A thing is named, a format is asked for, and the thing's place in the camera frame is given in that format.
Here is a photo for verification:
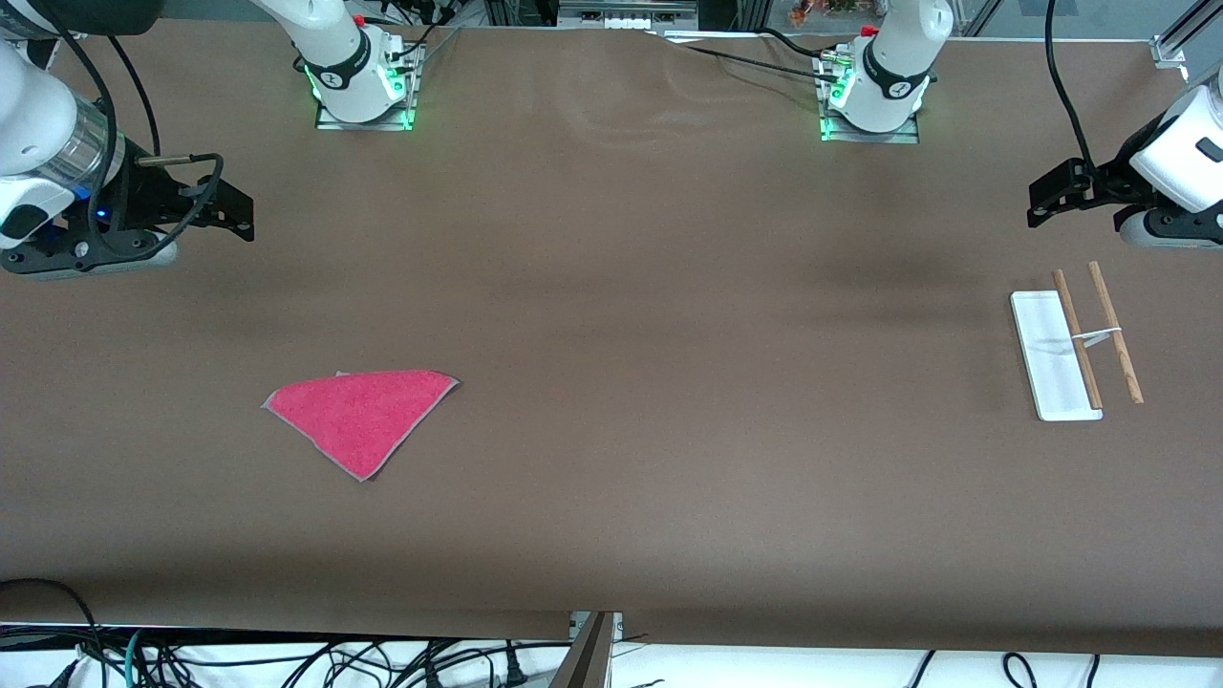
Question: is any pink towel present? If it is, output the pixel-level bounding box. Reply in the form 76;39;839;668
261;369;461;483

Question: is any white rectangular tray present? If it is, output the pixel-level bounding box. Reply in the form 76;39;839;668
1010;261;1145;422

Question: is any orange colourful item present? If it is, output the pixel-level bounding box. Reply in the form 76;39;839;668
788;0;885;26

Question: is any brown table cover sheet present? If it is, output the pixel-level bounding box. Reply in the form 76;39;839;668
0;19;1223;660

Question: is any grey metal box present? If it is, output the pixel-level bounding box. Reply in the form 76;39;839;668
557;0;700;30

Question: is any brown table leg beam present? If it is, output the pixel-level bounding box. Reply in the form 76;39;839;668
549;612;617;688

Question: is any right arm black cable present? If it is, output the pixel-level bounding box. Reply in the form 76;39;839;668
29;0;230;261

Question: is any silver aluminium frame profile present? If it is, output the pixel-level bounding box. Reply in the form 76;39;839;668
1151;0;1223;70

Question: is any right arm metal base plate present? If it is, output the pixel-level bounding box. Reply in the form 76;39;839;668
313;43;426;133

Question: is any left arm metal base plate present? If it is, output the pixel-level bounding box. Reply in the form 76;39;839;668
817;53;921;145

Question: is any black cable bunch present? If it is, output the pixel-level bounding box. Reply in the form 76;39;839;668
368;0;461;60

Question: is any short black base cable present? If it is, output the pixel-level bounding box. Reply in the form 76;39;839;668
755;27;847;68

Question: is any long black base cable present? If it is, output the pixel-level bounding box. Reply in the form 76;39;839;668
646;32;834;82

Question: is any thick black looped cable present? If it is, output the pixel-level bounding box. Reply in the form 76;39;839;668
0;577;108;688

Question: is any tangled black cable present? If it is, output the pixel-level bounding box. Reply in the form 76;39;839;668
143;638;574;688

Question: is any black plug cable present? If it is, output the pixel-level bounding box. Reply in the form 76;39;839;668
483;642;531;688

